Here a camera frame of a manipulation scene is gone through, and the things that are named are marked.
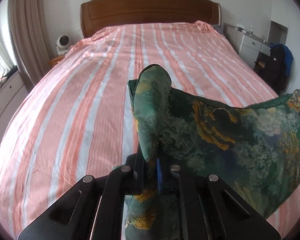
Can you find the green floral patterned jacket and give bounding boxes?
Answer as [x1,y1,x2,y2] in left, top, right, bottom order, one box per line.
[125,64,300,239]

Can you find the chair with dark blue clothes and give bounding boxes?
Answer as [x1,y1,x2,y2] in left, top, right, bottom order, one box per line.
[254,43,294,95]

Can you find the pink white striped bed sheet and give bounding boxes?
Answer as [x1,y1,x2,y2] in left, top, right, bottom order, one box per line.
[0,20,300,239]

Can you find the white window drawer cabinet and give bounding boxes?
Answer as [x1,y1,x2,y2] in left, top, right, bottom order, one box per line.
[0,72,29,140]

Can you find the wooden nightstand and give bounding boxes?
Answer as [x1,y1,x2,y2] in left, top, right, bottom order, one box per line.
[49,55,65,68]

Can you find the white bedside drawer cabinet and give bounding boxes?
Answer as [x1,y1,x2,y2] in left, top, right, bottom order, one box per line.
[238,34,270,69]

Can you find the small white desk fan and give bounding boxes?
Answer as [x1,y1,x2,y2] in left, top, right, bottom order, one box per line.
[56,35,71,55]

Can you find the beige curtain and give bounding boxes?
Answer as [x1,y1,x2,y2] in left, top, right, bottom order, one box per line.
[8,0,53,91]

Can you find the brown wooden headboard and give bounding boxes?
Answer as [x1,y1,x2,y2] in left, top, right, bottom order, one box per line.
[81,0,222,38]

